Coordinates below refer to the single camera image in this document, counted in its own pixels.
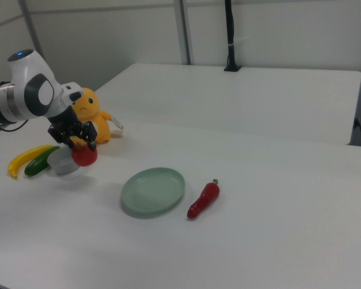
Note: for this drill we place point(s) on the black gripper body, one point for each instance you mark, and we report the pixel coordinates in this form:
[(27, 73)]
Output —
[(62, 120)]

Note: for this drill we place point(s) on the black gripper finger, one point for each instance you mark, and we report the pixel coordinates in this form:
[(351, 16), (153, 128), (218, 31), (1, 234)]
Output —
[(90, 135), (64, 141)]

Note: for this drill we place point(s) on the red apple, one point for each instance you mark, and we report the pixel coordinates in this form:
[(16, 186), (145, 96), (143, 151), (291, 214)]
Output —
[(85, 156)]

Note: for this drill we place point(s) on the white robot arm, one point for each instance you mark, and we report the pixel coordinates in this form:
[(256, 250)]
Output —
[(27, 90)]

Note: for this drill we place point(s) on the orange plush dinosaur toy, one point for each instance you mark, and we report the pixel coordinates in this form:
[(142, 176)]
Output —
[(100, 117)]

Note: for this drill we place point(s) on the small grey bowl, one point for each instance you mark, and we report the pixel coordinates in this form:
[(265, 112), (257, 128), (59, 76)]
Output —
[(63, 165)]

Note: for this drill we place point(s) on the green cucumber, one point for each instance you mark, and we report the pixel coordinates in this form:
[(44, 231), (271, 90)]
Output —
[(37, 164)]

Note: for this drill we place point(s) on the yellow banana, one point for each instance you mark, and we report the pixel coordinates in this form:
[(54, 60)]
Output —
[(24, 158)]

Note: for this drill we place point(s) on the pale green plate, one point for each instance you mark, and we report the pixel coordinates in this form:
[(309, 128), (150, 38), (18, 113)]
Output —
[(153, 191)]

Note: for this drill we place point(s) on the red chili pepper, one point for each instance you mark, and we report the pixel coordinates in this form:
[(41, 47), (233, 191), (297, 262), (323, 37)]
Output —
[(204, 198)]

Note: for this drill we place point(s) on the black camera pole with base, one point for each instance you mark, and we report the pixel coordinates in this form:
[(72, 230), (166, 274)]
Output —
[(231, 39)]

